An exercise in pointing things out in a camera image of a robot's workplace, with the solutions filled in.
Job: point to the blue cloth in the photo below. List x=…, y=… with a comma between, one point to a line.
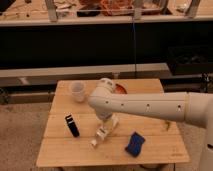
x=135, y=144

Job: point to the black eraser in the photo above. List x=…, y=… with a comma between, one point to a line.
x=72, y=126

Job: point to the clear plastic cup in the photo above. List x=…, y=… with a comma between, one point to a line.
x=77, y=90

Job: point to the wooden table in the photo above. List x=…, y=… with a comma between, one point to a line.
x=59, y=148

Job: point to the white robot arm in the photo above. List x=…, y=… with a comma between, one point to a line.
x=189, y=107

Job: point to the orange wooden bowl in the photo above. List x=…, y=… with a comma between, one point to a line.
x=120, y=89

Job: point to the tan wooden gripper tool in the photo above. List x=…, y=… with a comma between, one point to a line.
x=107, y=125

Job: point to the clear plastic bottle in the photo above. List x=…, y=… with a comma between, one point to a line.
x=101, y=134

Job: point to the background workbench shelf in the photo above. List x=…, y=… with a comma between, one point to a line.
x=73, y=12

